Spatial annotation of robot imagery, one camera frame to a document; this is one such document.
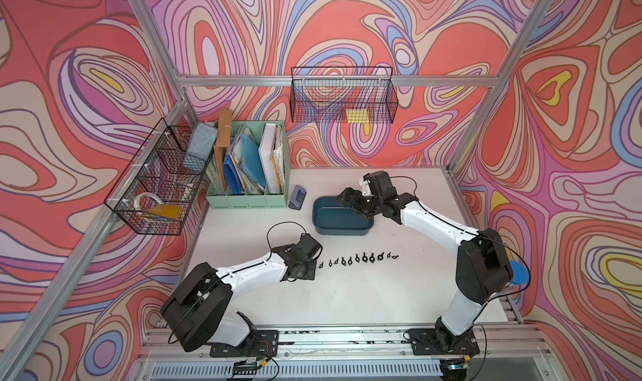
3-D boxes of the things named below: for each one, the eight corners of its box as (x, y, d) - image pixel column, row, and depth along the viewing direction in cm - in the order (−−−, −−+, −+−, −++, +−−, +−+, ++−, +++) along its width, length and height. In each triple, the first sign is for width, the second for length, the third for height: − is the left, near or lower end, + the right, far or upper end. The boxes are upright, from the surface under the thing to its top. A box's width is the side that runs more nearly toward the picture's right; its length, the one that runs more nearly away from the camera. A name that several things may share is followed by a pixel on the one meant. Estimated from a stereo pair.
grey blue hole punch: (289, 208, 107) (288, 203, 104) (296, 190, 114) (295, 184, 111) (301, 210, 107) (300, 204, 103) (306, 192, 113) (306, 186, 110)
